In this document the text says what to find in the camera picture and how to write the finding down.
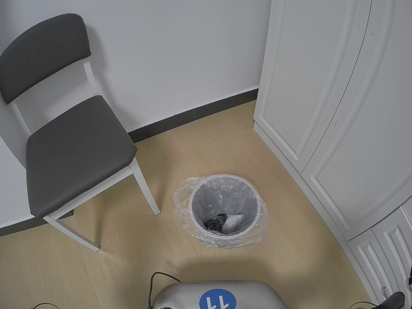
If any white trash bin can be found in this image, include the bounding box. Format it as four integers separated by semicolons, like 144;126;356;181
191;173;262;236

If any white wardrobe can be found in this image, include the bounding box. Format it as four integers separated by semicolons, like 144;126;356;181
253;0;412;241

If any clear printed wrapper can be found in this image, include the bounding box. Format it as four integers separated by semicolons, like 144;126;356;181
222;214;247;235

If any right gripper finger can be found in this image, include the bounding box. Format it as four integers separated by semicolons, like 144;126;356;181
377;292;406;309

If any black cable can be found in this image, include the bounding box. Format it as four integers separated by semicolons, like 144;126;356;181
149;271;182;309

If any clear plastic bag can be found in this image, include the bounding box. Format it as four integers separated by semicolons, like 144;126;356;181
174;173;269;248

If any white chair with grey cushions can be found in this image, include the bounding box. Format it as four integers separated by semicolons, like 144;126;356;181
0;13;161;252

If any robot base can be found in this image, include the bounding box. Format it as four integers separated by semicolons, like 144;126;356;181
154;280;288;309

